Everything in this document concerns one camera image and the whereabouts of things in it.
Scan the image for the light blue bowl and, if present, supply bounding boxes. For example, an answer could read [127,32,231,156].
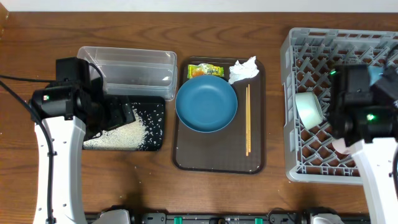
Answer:
[368,66,384,86]

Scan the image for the white pink cup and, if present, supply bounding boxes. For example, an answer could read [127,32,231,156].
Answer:
[332,138,350,154]

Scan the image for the mint green cup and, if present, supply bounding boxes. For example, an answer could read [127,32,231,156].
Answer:
[295,92,323,129]

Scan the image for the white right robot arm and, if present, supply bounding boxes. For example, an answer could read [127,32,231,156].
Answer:
[327,64,397,223]

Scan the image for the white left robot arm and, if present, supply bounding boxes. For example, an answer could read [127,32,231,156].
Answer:
[30,79,130,223]

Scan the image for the grey dishwasher rack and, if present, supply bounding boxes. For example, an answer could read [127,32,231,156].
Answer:
[280,28,397,185]

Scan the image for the clear plastic bin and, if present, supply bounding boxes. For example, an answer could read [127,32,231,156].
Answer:
[77,46,178,101]

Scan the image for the white rice pile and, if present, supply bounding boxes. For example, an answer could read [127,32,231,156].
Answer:
[83,103,165,151]

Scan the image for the black rectangular tray bin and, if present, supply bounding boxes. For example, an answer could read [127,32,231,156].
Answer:
[81,94,167,152]

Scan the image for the yellow green snack wrapper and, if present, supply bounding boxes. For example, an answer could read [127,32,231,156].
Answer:
[187,63,224,79]

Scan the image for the dark blue plate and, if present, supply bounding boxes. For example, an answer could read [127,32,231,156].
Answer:
[175,75,238,133]

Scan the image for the left wooden chopstick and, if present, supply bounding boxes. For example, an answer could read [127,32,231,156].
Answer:
[245,87,249,157]

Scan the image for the wooden chopstick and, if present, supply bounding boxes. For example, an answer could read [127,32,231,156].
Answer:
[247,84,251,154]
[245,87,249,157]

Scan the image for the right wooden chopstick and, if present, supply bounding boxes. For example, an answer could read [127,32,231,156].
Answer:
[247,84,251,154]

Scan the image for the crumpled white napkin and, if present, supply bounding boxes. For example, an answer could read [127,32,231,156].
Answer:
[228,56,259,85]

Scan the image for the dark brown serving tray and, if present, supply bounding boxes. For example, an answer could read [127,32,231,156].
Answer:
[172,57,266,174]

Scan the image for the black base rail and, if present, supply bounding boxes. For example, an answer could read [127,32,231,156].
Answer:
[83,205,371,224]

